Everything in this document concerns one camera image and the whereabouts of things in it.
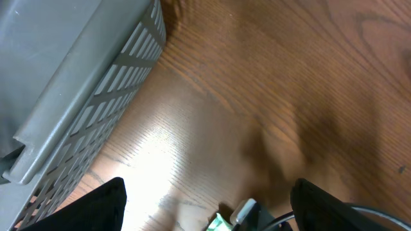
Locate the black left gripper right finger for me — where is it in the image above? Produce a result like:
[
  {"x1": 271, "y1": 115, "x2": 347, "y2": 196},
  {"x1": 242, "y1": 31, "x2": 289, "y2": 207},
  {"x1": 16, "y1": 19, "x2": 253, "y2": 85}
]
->
[{"x1": 290, "y1": 178, "x2": 386, "y2": 231}]

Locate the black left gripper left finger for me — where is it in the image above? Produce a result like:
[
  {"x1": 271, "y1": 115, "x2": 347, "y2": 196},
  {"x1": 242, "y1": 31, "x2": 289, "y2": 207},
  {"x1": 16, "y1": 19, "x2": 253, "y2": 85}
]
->
[{"x1": 22, "y1": 177, "x2": 127, "y2": 231}]

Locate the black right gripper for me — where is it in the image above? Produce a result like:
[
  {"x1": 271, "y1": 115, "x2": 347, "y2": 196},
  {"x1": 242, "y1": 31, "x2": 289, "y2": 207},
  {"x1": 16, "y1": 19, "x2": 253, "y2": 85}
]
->
[{"x1": 232, "y1": 202, "x2": 293, "y2": 231}]

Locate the light teal wipes packet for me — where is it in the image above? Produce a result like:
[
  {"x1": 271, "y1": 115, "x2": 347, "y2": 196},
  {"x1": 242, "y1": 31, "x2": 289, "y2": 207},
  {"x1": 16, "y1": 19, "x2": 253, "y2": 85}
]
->
[{"x1": 206, "y1": 213, "x2": 233, "y2": 231}]

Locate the grey plastic basket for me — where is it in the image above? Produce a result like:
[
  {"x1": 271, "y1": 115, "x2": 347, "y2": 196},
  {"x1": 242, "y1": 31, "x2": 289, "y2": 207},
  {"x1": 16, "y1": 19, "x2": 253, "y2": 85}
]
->
[{"x1": 1, "y1": 0, "x2": 166, "y2": 230}]

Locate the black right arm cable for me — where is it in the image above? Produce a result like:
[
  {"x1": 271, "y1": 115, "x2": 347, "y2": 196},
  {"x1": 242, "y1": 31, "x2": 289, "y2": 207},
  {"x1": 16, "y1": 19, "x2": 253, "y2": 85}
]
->
[{"x1": 259, "y1": 202, "x2": 411, "y2": 231}]

